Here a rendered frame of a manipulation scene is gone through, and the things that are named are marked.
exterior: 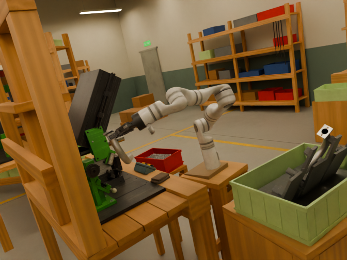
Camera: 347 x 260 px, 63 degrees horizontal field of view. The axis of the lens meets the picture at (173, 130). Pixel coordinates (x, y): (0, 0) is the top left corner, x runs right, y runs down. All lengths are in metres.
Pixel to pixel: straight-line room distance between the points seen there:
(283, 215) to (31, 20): 1.21
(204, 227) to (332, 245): 0.64
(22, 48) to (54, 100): 0.20
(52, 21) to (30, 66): 10.32
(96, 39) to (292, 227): 11.06
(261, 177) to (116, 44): 10.95
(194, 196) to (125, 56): 10.97
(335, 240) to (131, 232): 0.86
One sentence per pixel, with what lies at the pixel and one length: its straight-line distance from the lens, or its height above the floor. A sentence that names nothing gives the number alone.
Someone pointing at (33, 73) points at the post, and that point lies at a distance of 1.13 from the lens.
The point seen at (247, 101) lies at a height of 0.25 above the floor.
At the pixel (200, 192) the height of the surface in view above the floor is 0.88.
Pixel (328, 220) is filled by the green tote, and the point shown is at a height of 0.84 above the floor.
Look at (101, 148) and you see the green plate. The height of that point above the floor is 1.13.
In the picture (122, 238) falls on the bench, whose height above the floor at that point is 0.88.
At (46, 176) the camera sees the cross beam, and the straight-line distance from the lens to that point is 1.26.
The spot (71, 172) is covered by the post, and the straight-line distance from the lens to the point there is 1.19.
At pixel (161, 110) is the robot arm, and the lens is 1.18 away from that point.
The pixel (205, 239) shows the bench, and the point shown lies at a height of 0.61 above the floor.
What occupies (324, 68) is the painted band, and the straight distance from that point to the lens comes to 6.81.
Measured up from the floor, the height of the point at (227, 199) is 0.72.
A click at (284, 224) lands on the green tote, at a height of 0.84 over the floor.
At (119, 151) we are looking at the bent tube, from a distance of 1.20.
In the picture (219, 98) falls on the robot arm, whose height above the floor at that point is 1.37.
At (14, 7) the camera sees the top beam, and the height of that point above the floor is 1.86.
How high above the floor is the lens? 1.59
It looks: 14 degrees down
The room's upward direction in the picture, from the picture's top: 12 degrees counter-clockwise
